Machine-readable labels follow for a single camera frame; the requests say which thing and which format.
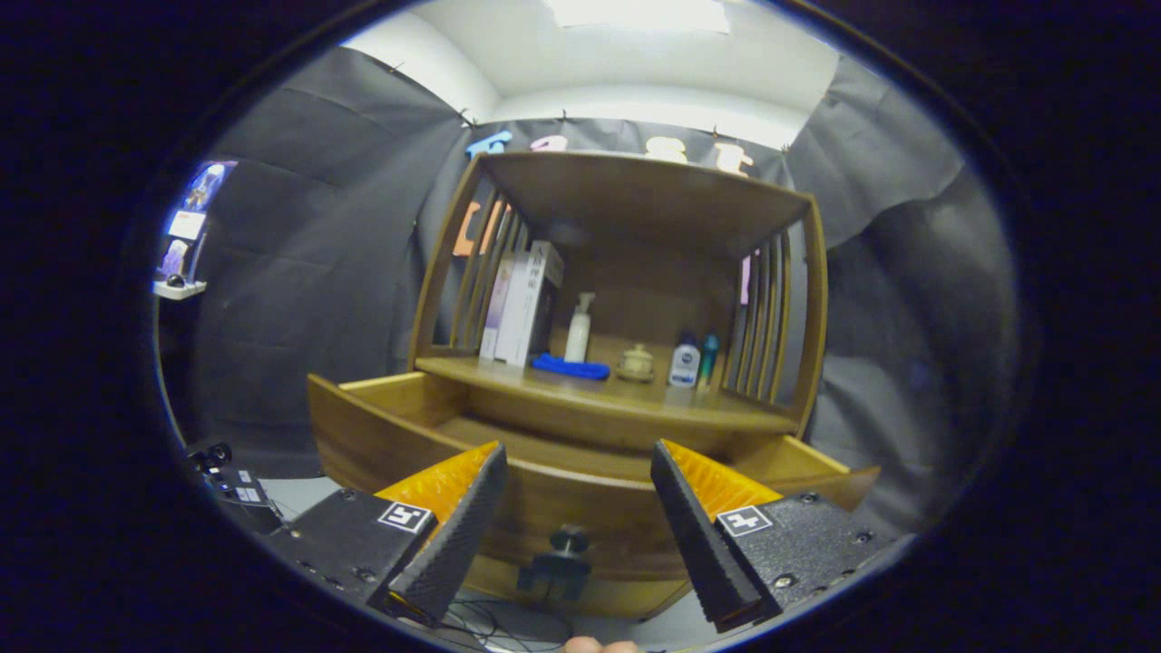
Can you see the thick white book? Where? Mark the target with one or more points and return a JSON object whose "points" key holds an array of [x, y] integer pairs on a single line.
{"points": [[526, 308]]}

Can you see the wooden countertop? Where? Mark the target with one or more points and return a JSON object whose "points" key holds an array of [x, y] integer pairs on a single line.
{"points": [[580, 390]]}

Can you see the white bottle with blue cap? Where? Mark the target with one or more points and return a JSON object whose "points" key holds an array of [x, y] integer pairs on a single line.
{"points": [[684, 367]]}

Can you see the black device box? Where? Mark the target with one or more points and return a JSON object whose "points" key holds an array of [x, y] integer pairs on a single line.
{"points": [[240, 494]]}

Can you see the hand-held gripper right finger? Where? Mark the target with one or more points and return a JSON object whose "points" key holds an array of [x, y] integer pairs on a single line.
{"points": [[698, 544]]}

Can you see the monitor screen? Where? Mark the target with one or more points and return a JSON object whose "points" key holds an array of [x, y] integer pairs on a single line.
{"points": [[195, 195]]}

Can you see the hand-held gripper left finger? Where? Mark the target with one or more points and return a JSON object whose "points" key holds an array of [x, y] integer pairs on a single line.
{"points": [[453, 544]]}

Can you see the thin pale purple book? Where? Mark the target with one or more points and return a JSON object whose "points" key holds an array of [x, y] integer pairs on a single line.
{"points": [[497, 308]]}

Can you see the white pump bottle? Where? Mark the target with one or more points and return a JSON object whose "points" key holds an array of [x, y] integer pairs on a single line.
{"points": [[578, 340]]}

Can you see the wooden cabinet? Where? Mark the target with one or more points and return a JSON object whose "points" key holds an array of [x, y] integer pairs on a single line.
{"points": [[635, 195]]}

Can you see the folded blue cloth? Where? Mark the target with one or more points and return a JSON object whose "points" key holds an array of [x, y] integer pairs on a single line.
{"points": [[571, 367]]}

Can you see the beige lidded teacup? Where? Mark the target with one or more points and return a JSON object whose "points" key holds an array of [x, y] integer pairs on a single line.
{"points": [[636, 365]]}

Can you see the teal slim bottle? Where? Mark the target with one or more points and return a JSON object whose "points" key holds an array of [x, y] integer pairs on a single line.
{"points": [[708, 358]]}

